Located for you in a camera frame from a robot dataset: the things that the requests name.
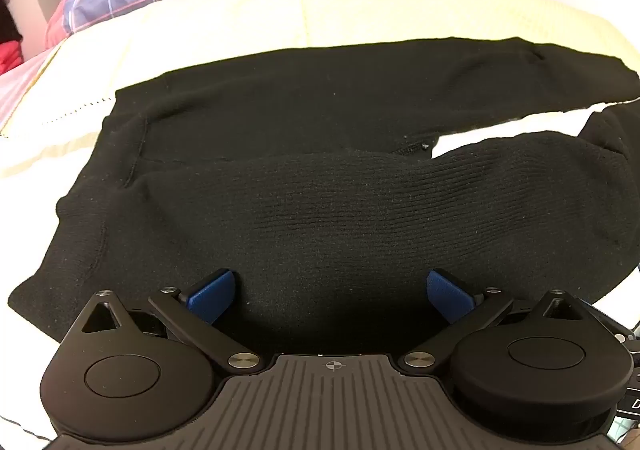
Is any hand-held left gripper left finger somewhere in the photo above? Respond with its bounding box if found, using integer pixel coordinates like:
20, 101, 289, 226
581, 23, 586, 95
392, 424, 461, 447
67, 269, 262, 372

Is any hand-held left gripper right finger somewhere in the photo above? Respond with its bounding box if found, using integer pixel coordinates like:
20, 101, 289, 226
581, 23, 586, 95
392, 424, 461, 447
399, 269, 597, 372

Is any pink striped bed sheet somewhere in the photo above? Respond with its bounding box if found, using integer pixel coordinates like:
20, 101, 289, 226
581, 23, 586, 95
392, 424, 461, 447
0, 46, 63, 137

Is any yellow quilted blanket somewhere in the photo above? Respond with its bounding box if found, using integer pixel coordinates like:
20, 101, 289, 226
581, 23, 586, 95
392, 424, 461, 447
0, 0, 640, 431

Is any red cloth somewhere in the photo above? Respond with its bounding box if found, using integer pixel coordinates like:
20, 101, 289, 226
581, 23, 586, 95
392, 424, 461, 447
0, 42, 27, 77

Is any dark hanging garment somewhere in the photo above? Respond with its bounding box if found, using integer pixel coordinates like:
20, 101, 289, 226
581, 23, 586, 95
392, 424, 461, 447
0, 0, 24, 45

